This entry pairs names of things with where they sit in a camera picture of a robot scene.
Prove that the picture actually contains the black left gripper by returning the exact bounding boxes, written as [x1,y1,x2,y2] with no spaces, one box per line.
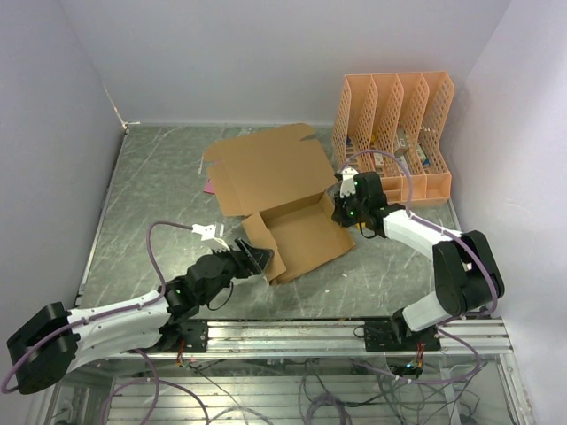
[200,236,273,304]

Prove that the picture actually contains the brown cardboard box sheet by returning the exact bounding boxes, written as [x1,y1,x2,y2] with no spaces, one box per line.
[203,123,355,284]

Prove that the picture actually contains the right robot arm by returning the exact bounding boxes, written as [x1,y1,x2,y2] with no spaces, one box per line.
[331,167,505,352]

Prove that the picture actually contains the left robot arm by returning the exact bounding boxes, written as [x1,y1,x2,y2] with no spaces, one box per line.
[1,238,274,395]

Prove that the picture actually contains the pink book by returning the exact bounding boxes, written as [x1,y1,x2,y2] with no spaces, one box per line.
[203,180,215,195]

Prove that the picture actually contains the orange plastic file rack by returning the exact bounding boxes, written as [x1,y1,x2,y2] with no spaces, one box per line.
[331,71,454,206]

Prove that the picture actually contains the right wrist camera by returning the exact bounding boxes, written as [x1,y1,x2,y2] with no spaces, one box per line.
[338,166,358,198]

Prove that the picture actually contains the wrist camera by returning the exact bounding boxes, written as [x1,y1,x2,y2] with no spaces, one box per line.
[338,166,358,198]
[191,222,230,252]

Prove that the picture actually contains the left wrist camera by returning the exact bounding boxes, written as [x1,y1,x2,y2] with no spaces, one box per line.
[191,222,230,252]

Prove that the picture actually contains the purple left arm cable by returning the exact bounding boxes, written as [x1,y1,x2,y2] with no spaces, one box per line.
[0,220,209,425]

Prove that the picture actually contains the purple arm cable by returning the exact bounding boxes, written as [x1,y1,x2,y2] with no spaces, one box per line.
[0,220,209,425]
[336,149,497,386]

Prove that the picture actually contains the aluminium frame rail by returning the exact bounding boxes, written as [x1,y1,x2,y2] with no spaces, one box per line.
[28,319,535,424]

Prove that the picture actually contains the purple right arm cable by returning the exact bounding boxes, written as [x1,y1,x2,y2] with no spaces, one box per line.
[336,149,497,386]

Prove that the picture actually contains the loose cables under frame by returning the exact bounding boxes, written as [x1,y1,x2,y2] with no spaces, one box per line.
[176,353,488,425]

